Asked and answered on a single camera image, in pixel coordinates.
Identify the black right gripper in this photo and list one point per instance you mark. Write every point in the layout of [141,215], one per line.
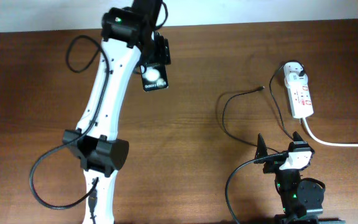
[272,166]

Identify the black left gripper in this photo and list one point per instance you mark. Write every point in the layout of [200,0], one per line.
[162,55]

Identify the black smartphone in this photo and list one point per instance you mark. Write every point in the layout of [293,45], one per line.
[155,78]

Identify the white power strip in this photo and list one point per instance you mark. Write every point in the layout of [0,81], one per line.
[300,101]

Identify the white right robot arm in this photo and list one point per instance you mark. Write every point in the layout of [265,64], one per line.
[301,198]

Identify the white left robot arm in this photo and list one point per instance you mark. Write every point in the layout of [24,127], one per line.
[130,40]

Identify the white wall charger adapter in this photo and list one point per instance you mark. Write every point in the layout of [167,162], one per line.
[295,75]

